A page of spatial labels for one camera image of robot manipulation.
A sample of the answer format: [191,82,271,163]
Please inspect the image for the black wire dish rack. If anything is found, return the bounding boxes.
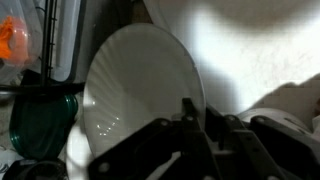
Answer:
[0,0,85,98]

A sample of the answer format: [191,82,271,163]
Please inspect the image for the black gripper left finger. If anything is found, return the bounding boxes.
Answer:
[88,98,214,180]

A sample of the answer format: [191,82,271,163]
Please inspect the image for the green plastic lid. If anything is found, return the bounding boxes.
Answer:
[8,93,80,161]

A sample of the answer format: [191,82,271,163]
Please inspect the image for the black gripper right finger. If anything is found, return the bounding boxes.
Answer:
[204,105,320,180]

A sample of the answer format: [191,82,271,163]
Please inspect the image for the small white ribbed bowl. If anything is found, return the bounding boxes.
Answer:
[82,22,207,158]

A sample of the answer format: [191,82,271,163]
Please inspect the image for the clear plastic food container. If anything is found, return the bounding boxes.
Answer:
[0,0,44,84]

